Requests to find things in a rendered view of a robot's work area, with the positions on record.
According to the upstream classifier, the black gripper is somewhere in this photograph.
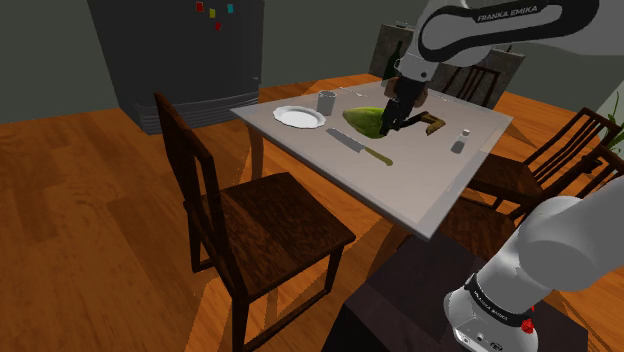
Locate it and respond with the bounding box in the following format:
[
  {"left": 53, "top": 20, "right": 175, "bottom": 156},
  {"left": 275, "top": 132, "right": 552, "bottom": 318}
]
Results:
[{"left": 379, "top": 76, "right": 426, "bottom": 137}]

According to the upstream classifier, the green melon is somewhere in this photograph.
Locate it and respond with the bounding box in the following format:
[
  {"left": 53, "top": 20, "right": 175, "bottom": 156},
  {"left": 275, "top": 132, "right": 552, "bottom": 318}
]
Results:
[{"left": 341, "top": 106, "right": 391, "bottom": 141}]

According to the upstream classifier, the brown blocky object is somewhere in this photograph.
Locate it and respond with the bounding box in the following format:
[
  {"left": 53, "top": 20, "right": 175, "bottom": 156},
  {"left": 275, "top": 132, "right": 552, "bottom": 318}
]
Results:
[{"left": 383, "top": 77, "right": 431, "bottom": 107}]

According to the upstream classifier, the brown bent object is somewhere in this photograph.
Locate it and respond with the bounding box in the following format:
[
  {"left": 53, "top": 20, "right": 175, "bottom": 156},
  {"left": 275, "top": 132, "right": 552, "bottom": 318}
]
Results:
[{"left": 412, "top": 110, "right": 448, "bottom": 137}]

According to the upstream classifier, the dark green bottle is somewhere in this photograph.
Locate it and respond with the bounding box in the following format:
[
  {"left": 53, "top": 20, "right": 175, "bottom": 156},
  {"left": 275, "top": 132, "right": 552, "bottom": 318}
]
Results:
[{"left": 381, "top": 39, "right": 405, "bottom": 82}]

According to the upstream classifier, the white-topped dining table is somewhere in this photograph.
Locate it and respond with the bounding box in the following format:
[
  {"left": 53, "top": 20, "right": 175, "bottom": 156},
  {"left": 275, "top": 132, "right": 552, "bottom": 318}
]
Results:
[{"left": 229, "top": 79, "right": 515, "bottom": 243}]

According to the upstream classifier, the grey salt shaker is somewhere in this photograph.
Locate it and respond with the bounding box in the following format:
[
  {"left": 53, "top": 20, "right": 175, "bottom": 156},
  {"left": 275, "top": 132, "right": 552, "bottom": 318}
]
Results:
[{"left": 449, "top": 128, "right": 472, "bottom": 156}]

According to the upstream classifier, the grey cup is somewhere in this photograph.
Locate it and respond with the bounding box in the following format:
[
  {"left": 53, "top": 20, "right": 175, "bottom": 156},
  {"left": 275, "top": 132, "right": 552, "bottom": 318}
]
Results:
[{"left": 316, "top": 89, "right": 338, "bottom": 118}]

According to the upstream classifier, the dark wooden chair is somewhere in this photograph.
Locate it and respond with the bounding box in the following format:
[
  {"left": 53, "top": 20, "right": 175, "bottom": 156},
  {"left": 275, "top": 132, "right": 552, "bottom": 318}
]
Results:
[
  {"left": 440, "top": 63, "right": 503, "bottom": 109},
  {"left": 437, "top": 145, "right": 624, "bottom": 264},
  {"left": 152, "top": 90, "right": 358, "bottom": 352},
  {"left": 466, "top": 106, "right": 624, "bottom": 211}
]

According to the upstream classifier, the white plate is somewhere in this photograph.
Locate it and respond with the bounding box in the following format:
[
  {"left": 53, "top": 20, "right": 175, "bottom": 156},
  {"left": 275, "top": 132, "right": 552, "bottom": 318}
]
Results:
[{"left": 272, "top": 105, "right": 327, "bottom": 130}]

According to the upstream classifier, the dark robot stand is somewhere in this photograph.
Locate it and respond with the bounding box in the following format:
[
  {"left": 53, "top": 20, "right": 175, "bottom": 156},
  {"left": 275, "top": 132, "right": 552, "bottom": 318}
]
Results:
[{"left": 321, "top": 232, "right": 591, "bottom": 352}]

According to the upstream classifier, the green house plant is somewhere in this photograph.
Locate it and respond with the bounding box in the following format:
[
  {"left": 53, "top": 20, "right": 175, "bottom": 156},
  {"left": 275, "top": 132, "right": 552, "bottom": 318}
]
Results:
[{"left": 598, "top": 91, "right": 624, "bottom": 153}]

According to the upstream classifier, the dark grey refrigerator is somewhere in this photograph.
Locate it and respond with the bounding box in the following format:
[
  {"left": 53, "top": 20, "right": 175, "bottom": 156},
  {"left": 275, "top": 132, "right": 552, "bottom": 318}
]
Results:
[{"left": 86, "top": 0, "right": 267, "bottom": 137}]

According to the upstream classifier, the knife with olive handle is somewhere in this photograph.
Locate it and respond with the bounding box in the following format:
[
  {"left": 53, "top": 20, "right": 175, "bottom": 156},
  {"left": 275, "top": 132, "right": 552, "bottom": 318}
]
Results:
[{"left": 324, "top": 127, "right": 395, "bottom": 168}]

